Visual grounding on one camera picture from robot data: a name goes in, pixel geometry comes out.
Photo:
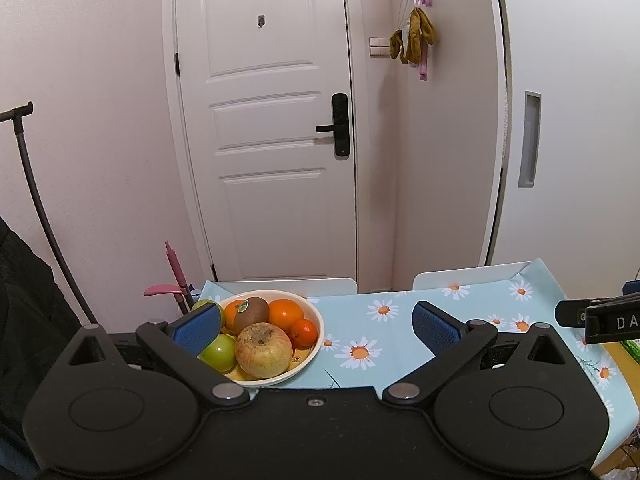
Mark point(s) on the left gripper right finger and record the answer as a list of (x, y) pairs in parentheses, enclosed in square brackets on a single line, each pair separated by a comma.
[(454, 345)]

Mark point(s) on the brown kiwi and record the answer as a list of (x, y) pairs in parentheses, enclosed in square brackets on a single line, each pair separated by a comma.
[(250, 311)]

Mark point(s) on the white sliding wardrobe door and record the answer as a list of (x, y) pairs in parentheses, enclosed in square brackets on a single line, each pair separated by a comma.
[(571, 188)]

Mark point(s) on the white chair back right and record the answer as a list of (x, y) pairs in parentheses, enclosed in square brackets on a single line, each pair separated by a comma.
[(468, 276)]

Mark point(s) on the black stand pole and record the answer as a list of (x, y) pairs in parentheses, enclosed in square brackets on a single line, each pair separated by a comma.
[(15, 116)]

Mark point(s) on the blue daisy tablecloth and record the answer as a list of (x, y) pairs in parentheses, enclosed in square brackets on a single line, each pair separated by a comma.
[(524, 409)]

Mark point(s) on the green apple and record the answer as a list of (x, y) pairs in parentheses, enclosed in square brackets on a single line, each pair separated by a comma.
[(207, 302), (220, 354)]

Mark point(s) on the white wall switch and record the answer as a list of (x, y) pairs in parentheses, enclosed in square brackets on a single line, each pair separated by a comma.
[(379, 47)]

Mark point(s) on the black fabric bag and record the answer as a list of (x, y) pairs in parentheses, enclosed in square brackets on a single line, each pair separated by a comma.
[(36, 325)]

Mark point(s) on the cream cartoon plate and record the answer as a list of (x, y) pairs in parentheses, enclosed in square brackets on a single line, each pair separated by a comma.
[(300, 359)]

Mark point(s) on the large orange front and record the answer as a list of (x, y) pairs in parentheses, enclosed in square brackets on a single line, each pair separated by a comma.
[(284, 313)]

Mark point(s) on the small mandarin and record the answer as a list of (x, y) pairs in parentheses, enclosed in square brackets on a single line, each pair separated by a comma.
[(303, 334), (231, 312)]

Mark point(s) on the pink scooter handle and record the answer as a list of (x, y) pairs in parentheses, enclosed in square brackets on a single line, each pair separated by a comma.
[(180, 290)]

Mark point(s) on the black door handle lock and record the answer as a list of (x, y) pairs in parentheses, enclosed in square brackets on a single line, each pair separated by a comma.
[(340, 125)]

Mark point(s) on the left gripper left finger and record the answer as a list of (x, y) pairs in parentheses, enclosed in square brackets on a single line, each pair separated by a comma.
[(177, 345)]

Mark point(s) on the yellow hanging cloth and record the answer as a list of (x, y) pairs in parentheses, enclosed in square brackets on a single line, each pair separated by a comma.
[(410, 43)]

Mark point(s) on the large yellow apple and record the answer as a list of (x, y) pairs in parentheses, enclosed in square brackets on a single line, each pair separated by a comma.
[(263, 350)]

